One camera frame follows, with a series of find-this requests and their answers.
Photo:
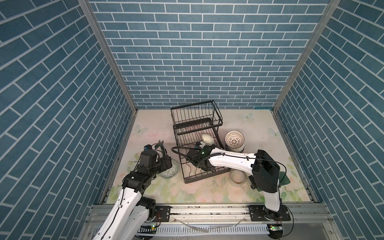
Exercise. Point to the left controller board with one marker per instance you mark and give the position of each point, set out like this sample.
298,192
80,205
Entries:
146,231

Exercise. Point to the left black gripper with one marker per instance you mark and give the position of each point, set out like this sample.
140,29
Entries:
163,166

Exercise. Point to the controller board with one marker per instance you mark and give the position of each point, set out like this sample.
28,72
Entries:
275,231
146,231

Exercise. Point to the white cable tie strip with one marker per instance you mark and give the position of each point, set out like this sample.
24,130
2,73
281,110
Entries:
209,228

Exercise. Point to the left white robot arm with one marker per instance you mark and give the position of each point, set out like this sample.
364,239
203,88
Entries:
132,209

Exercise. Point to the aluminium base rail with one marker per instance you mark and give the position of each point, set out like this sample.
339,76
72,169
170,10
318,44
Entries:
219,214

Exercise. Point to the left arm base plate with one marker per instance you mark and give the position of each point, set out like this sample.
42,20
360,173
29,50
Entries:
160,214

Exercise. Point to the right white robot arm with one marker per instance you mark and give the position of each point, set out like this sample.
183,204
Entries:
261,169

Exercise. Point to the green rimmed striped bowl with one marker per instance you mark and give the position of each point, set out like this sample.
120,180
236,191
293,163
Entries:
170,173

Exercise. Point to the green handled pliers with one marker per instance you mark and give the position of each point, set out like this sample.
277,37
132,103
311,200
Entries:
159,146

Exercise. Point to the right controller board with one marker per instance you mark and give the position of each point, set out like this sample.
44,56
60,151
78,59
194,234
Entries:
275,231

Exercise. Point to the black wire dish rack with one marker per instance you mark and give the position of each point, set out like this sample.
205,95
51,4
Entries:
190,122

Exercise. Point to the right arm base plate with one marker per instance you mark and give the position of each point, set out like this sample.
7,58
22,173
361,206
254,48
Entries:
259,213

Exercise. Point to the green sponge pad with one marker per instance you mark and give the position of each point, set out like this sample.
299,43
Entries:
283,179

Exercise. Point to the cream ceramic bowl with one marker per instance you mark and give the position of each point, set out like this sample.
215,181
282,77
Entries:
207,140

